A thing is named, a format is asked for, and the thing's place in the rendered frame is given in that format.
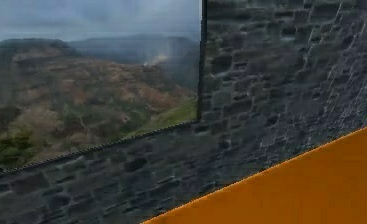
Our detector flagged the black framed window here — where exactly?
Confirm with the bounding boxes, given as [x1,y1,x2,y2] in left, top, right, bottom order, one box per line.
[0,0,209,178]

